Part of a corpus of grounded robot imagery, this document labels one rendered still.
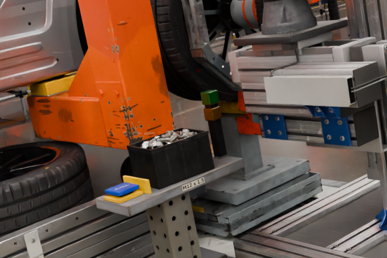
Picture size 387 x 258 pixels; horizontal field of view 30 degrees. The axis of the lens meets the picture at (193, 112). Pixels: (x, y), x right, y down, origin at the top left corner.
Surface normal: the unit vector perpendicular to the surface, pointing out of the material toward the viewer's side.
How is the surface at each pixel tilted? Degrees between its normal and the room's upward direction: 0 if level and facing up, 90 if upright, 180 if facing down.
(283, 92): 90
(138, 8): 90
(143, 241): 90
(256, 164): 90
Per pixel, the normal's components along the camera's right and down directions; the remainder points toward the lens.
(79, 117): -0.76, 0.26
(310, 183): 0.63, 0.04
